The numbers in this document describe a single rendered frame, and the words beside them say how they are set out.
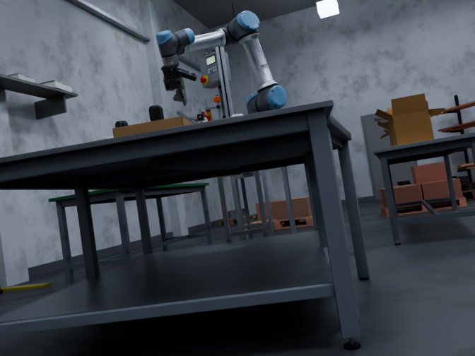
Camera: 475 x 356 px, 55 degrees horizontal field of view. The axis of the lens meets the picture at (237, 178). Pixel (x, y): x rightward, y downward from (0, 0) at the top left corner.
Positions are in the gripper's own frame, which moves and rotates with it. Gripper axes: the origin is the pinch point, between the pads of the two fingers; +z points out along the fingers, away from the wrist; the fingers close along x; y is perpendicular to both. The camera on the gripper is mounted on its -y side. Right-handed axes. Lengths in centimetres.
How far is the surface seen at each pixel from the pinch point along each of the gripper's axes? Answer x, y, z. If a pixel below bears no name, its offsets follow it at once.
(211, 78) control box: -61, -6, 6
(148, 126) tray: 67, 0, -14
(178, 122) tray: 67, -11, -14
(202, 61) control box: -70, -1, -3
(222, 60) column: -62, -15, -4
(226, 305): 99, -18, 44
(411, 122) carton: -126, -144, 87
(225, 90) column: -53, -14, 13
